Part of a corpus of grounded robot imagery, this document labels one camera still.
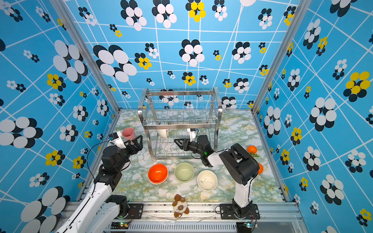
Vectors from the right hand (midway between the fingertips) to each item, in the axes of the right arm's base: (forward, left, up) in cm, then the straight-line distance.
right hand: (178, 140), depth 86 cm
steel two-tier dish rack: (+34, +11, -14) cm, 38 cm away
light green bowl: (-14, -4, -13) cm, 20 cm away
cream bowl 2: (-19, -17, -12) cm, 29 cm away
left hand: (-3, +21, +8) cm, 23 cm away
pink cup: (+7, +33, -3) cm, 34 cm away
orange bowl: (-16, +12, -11) cm, 23 cm away
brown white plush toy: (-33, -2, -10) cm, 34 cm away
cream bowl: (+7, +11, -2) cm, 13 cm away
